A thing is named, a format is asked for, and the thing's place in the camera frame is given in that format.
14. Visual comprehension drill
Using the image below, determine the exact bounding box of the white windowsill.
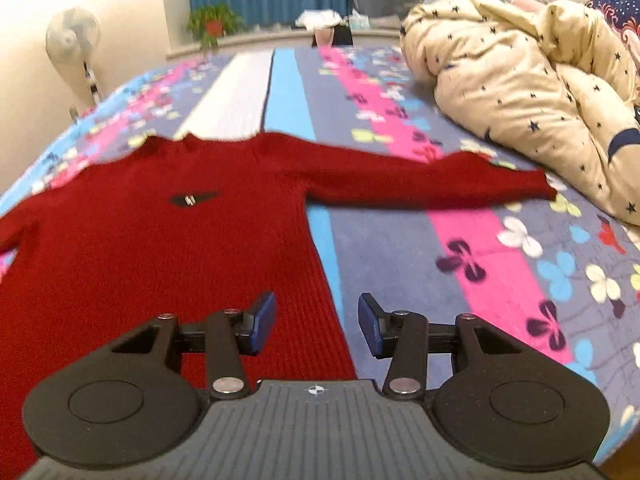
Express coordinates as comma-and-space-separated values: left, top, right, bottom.
166, 25, 403, 59

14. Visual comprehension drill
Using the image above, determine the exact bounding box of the red knit sweater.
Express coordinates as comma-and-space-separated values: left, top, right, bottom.
0, 131, 560, 480

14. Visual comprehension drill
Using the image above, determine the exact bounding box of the dark floral pillow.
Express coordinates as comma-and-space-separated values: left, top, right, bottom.
585, 0, 640, 68

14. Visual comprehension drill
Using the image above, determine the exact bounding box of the cream star print quilt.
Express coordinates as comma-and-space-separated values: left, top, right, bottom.
401, 0, 640, 226

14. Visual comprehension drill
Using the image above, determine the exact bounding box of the pile of white clothes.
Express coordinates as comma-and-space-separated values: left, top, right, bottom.
295, 8, 343, 28

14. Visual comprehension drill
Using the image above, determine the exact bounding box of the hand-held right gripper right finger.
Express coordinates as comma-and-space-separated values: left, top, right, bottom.
357, 292, 533, 401

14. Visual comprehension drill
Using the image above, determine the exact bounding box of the white standing fan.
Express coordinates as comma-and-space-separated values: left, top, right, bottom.
45, 6, 106, 123

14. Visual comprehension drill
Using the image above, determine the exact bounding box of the potted green plant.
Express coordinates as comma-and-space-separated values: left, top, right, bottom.
186, 4, 246, 51

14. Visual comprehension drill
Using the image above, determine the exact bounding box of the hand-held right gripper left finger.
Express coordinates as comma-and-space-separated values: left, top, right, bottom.
107, 291, 277, 401

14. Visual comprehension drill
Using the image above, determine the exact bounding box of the floral striped bed sheet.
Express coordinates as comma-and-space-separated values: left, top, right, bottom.
0, 45, 640, 466

